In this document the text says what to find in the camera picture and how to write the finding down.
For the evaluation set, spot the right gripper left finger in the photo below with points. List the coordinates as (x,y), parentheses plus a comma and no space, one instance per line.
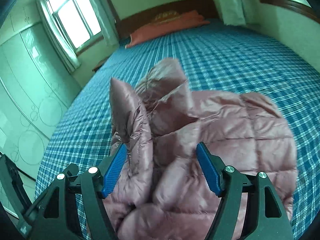
(58,213)

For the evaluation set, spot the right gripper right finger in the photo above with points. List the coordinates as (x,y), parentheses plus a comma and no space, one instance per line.
(265,216)

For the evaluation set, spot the pink quilted down jacket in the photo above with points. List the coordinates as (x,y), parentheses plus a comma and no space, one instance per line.
(162,192)

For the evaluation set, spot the pale green wardrobe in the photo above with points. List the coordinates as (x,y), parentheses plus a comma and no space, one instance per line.
(36,91)

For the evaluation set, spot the blue plaid bed sheet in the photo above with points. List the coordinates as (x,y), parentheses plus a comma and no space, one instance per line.
(213,57)

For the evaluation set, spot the light green curtain by window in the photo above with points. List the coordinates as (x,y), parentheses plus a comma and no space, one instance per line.
(66,53)

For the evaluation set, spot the dark wooden headboard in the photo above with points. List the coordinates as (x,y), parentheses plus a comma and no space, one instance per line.
(127,26)

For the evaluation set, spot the orange pillow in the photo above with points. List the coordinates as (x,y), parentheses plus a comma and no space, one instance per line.
(166,23)

